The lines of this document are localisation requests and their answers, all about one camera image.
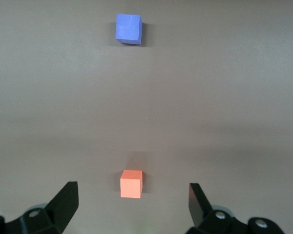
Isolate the orange foam block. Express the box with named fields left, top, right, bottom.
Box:
left=120, top=169, right=144, bottom=199

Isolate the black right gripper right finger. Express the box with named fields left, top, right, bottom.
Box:
left=185, top=183, right=250, bottom=234

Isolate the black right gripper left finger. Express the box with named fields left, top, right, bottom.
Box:
left=4, top=181, right=79, bottom=234

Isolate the purple foam block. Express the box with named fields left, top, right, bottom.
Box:
left=115, top=14, right=143, bottom=46

